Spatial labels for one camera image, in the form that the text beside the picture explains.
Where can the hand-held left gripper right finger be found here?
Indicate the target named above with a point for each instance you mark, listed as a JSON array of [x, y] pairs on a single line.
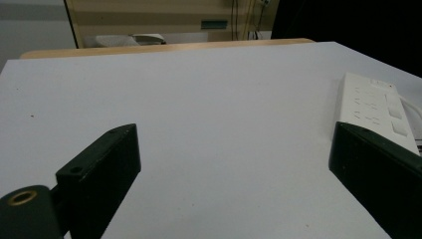
[[378, 176]]

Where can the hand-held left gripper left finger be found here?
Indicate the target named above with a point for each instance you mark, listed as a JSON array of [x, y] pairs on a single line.
[[99, 176]]

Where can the white power strip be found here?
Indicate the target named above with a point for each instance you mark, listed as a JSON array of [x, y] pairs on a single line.
[[371, 103]]

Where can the beige wooden cabinet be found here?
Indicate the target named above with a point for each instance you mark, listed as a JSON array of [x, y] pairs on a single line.
[[172, 20]]

